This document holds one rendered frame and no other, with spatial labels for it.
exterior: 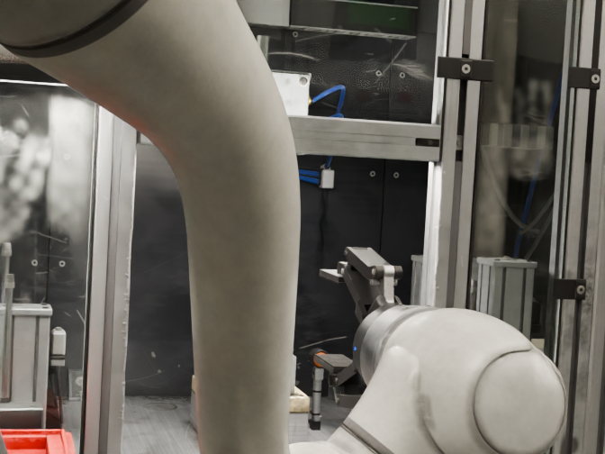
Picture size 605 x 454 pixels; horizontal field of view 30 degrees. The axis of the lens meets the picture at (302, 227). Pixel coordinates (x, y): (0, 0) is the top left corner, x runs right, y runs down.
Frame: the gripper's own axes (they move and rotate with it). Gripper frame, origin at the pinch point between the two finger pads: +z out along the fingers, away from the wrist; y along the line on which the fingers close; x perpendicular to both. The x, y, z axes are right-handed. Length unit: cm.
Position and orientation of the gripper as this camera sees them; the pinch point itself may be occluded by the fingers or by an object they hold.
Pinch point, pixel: (338, 319)
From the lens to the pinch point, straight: 113.5
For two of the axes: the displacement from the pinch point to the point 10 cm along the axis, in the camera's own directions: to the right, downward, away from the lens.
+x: -9.7, -0.4, -2.6
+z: -2.5, -0.6, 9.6
